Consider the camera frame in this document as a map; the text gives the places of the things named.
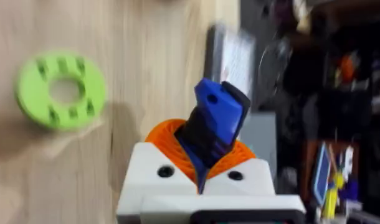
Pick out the right gripper white and orange left finger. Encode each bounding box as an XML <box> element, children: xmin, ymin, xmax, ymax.
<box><xmin>116</xmin><ymin>118</ymin><xmax>199</xmax><ymax>218</ymax></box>

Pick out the right gripper white and orange right finger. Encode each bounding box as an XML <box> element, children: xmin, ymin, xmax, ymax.
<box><xmin>202</xmin><ymin>139</ymin><xmax>277</xmax><ymax>196</ymax></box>

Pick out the blue electric screwdriver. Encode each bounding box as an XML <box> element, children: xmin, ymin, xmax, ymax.
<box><xmin>174</xmin><ymin>77</ymin><xmax>252</xmax><ymax>195</ymax></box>

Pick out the blue framed tablet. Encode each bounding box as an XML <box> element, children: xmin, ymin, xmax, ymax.
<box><xmin>313</xmin><ymin>142</ymin><xmax>333</xmax><ymax>207</ymax></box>

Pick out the black framed white board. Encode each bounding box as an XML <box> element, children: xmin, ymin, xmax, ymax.
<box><xmin>204</xmin><ymin>23</ymin><xmax>256</xmax><ymax>108</ymax></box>

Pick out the green disc with holes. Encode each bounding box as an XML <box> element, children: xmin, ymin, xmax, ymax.
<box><xmin>14</xmin><ymin>51</ymin><xmax>107</xmax><ymax>131</ymax></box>

